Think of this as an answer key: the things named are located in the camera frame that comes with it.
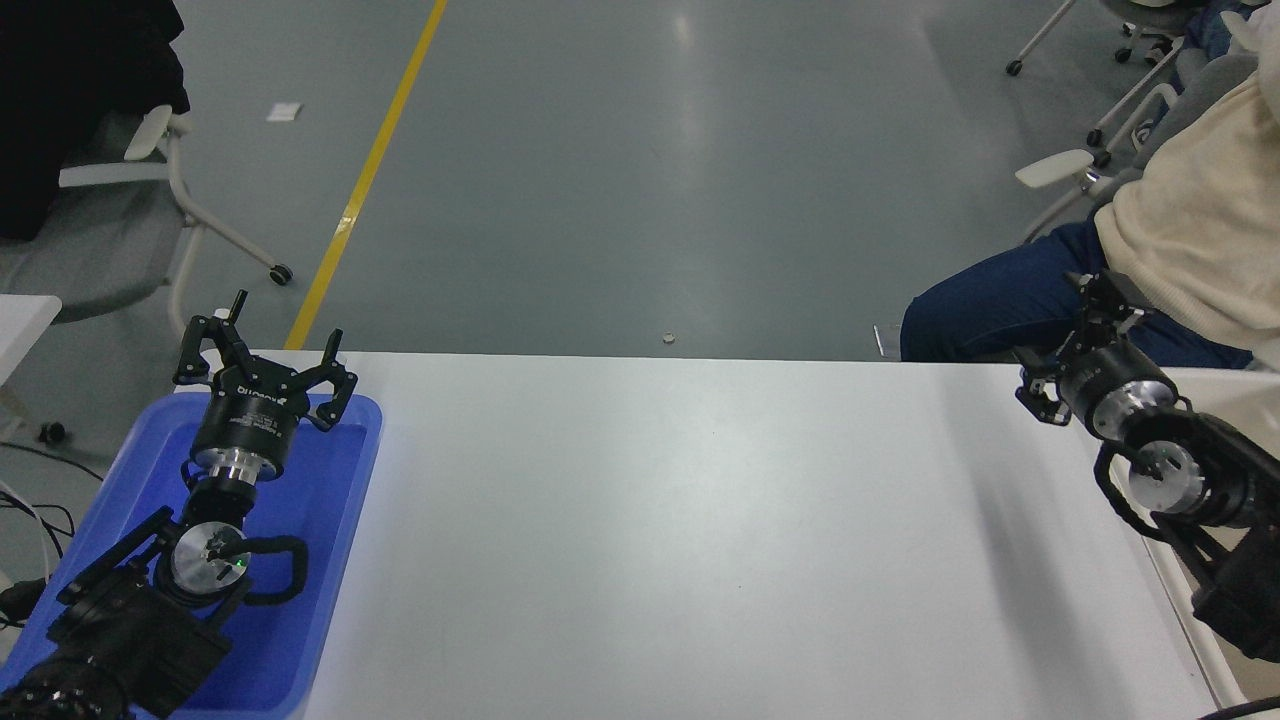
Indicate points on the person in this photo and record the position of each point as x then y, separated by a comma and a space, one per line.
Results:
1000, 310
60, 80

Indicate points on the large pale bin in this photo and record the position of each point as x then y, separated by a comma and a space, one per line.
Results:
1230, 395

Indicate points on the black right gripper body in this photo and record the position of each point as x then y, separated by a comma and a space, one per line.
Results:
1105, 375

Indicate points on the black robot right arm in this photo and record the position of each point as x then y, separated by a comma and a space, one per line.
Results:
1230, 560

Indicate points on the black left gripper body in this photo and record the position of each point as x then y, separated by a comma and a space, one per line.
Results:
245, 420

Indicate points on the blue plastic tray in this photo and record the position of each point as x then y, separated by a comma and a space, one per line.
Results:
320, 520

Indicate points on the white-legged office chair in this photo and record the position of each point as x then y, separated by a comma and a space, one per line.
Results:
1140, 95

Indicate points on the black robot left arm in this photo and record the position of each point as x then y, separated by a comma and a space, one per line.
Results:
120, 630

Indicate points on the small grey floor plate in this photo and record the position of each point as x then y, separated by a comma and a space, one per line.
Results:
888, 342

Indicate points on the grey chair white armrest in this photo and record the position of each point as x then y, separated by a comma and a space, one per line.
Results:
1055, 168

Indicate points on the grey office chair white frame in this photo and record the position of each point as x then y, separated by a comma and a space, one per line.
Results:
110, 250

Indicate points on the small white side table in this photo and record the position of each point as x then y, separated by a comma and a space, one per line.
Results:
25, 325

